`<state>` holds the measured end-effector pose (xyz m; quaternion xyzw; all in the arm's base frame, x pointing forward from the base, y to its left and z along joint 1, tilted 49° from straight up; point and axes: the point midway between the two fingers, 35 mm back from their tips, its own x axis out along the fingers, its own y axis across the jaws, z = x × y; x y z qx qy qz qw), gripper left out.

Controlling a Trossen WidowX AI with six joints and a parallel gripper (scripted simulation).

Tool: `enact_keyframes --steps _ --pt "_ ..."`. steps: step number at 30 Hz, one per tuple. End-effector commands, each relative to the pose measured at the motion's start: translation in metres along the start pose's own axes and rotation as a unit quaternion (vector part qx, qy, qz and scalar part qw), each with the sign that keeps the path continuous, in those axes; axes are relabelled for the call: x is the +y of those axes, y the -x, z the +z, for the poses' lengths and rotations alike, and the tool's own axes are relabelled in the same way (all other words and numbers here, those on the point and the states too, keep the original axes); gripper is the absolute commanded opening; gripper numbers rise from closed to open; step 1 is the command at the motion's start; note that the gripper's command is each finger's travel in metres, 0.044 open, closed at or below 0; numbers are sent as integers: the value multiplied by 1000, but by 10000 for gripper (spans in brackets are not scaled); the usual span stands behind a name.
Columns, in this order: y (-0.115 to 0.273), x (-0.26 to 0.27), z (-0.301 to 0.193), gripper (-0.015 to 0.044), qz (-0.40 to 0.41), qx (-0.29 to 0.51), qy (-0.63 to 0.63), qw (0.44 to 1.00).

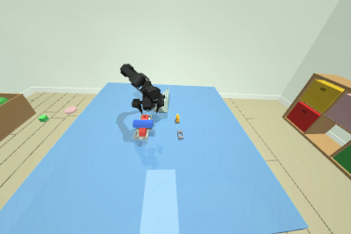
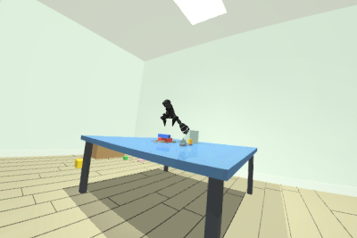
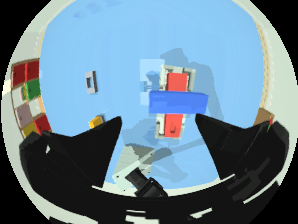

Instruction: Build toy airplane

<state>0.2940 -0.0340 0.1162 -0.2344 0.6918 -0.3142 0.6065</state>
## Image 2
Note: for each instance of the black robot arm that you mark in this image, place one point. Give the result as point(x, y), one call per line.
point(168, 107)

